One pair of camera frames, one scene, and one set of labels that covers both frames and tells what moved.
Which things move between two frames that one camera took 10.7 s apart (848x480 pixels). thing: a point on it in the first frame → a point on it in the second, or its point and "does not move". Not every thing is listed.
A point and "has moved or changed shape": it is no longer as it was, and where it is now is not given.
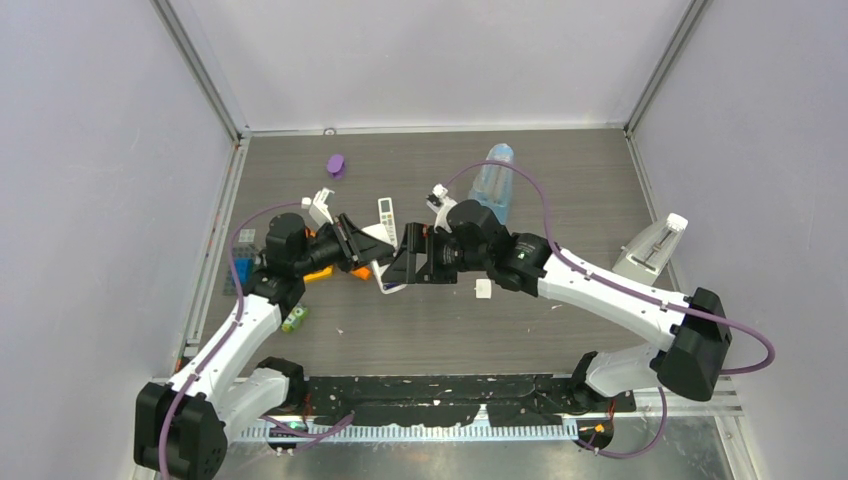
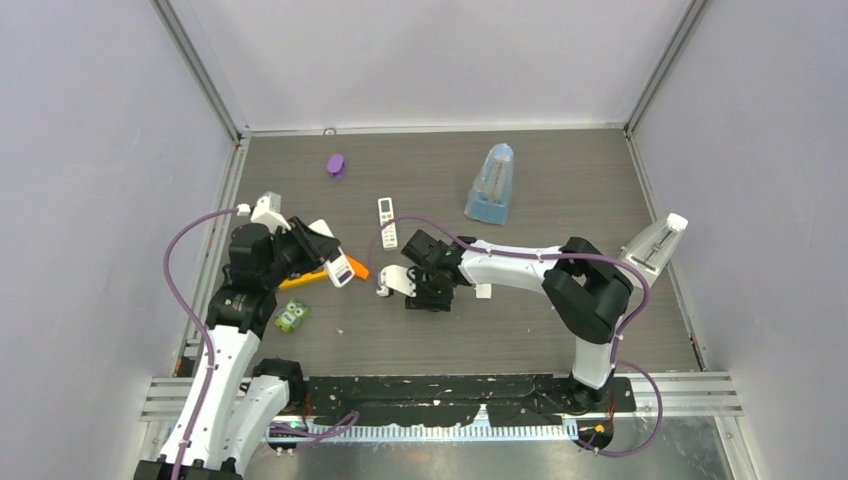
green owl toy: (296, 316) does not move
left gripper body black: (343, 247) → (294, 252)
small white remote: (379, 232) has moved or changed shape
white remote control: (386, 217) does not move
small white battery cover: (483, 288) does not move
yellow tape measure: (322, 274) does not move
